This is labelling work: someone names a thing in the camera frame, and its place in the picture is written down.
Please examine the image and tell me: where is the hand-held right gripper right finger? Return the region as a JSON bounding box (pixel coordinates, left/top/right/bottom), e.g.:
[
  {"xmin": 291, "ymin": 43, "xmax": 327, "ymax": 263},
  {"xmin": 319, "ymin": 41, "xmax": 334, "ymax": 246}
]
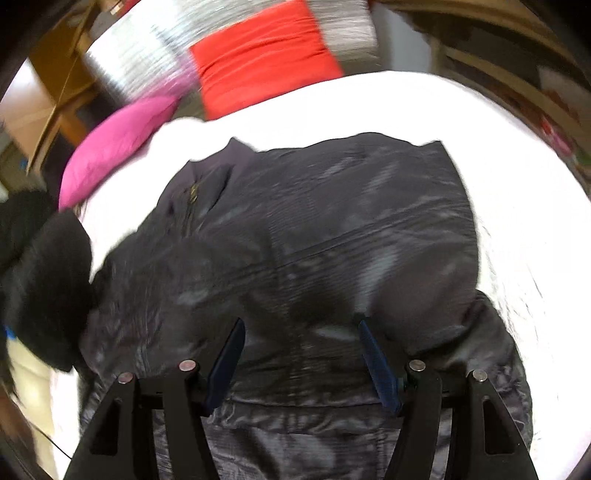
[{"xmin": 358, "ymin": 315, "xmax": 541, "ymax": 480}]

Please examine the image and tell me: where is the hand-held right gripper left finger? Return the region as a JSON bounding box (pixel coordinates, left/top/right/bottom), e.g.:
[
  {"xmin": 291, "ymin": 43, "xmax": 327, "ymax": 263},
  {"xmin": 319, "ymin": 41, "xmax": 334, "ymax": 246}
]
[{"xmin": 62, "ymin": 318, "xmax": 246, "ymax": 480}]

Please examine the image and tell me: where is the black jacket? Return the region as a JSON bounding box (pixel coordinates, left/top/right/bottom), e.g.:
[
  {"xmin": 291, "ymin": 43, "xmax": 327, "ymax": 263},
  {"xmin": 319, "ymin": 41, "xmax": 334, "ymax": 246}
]
[{"xmin": 76, "ymin": 133, "xmax": 534, "ymax": 480}]

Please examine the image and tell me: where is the person's left forearm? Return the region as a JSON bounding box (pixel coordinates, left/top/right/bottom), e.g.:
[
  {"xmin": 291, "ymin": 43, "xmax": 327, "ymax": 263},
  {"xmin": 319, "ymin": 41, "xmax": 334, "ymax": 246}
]
[{"xmin": 0, "ymin": 190, "xmax": 95, "ymax": 372}]

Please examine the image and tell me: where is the white bedspread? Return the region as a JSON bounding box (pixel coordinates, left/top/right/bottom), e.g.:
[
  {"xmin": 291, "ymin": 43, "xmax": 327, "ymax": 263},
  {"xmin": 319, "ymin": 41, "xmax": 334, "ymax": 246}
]
[{"xmin": 51, "ymin": 69, "xmax": 591, "ymax": 480}]

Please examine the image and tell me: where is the pink pillow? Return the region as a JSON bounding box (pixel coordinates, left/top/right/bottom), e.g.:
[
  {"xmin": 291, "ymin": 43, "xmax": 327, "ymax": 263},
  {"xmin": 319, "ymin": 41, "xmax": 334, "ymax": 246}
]
[{"xmin": 59, "ymin": 96, "xmax": 181, "ymax": 210}]

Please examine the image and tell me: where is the red pillow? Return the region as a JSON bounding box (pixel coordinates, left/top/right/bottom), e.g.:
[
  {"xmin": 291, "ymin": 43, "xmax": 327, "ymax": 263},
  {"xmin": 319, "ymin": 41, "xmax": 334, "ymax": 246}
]
[{"xmin": 189, "ymin": 0, "xmax": 345, "ymax": 118}]

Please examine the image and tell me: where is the silver foil mat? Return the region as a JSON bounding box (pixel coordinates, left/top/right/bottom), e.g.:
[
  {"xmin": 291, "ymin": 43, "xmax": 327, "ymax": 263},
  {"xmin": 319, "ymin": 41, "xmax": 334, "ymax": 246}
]
[{"xmin": 85, "ymin": 0, "xmax": 376, "ymax": 101}]

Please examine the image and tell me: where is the wooden nightstand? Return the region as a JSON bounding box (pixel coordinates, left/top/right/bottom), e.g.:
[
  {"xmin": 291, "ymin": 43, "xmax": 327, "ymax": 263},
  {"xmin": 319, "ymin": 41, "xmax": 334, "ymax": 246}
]
[{"xmin": 25, "ymin": 28, "xmax": 100, "ymax": 162}]

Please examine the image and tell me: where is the wooden shelf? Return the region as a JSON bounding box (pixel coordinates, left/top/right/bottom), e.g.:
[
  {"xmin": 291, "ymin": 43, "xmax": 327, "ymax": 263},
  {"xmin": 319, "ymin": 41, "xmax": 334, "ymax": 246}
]
[{"xmin": 374, "ymin": 0, "xmax": 591, "ymax": 167}]

